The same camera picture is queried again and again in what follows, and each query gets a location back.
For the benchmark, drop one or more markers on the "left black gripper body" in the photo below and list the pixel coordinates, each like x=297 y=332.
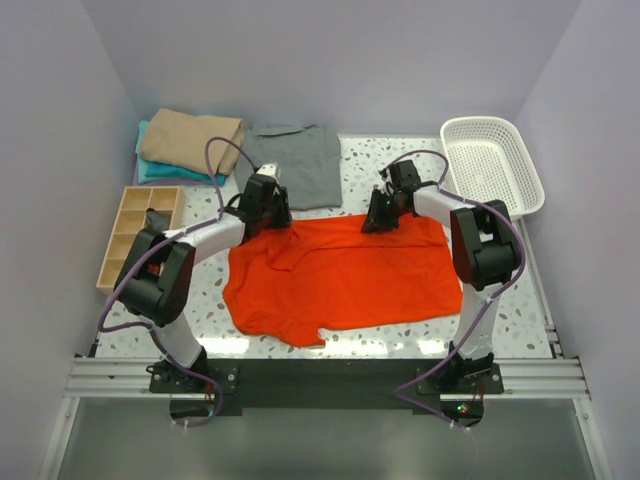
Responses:
x=276 y=216

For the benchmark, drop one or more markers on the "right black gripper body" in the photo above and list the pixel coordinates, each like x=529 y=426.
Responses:
x=386 y=214

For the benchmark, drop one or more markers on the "aluminium rail frame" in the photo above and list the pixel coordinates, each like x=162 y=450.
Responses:
x=111 y=427

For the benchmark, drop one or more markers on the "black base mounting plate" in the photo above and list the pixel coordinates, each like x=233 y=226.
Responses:
x=229 y=387

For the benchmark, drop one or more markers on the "wooden compartment tray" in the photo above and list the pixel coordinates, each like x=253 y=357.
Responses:
x=167 y=201

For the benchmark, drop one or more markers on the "beige folded t-shirt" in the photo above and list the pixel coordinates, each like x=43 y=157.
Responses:
x=179 y=139

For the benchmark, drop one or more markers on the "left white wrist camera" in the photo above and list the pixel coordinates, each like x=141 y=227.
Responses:
x=271 y=170

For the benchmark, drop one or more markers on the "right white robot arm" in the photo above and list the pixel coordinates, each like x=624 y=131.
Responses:
x=488 y=257

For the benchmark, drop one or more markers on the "orange t-shirt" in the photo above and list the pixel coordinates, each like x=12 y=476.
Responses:
x=327 y=274

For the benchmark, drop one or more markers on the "grey item in tray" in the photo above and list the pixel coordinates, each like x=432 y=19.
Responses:
x=156 y=220

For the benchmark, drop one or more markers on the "white plastic basket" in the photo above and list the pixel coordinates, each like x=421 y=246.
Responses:
x=489 y=160

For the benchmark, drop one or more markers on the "teal folded t-shirt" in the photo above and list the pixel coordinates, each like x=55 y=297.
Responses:
x=154 y=173

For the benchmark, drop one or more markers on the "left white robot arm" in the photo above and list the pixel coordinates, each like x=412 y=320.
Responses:
x=155 y=279

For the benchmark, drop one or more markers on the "grey folded t-shirt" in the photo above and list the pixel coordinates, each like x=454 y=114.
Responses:
x=309 y=161

